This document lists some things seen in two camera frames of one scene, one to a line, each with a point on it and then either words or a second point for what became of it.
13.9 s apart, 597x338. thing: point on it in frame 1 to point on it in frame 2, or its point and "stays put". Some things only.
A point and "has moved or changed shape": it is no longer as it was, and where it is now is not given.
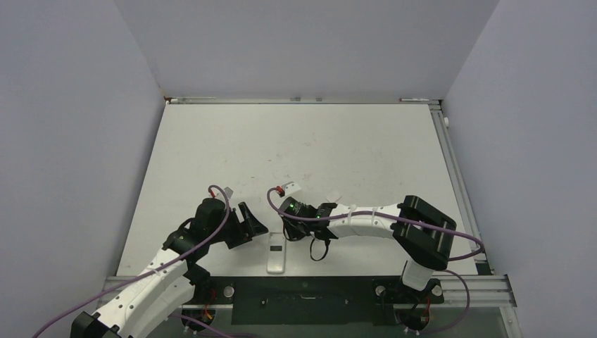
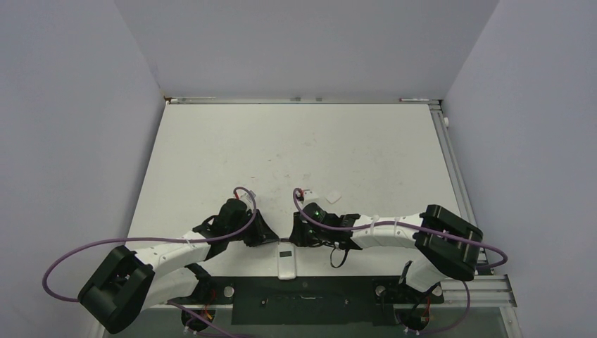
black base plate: [309, 301] stays put
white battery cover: [333, 196] stays put
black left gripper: [241, 234] to [262, 234]
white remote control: [277, 253] has moved or changed shape
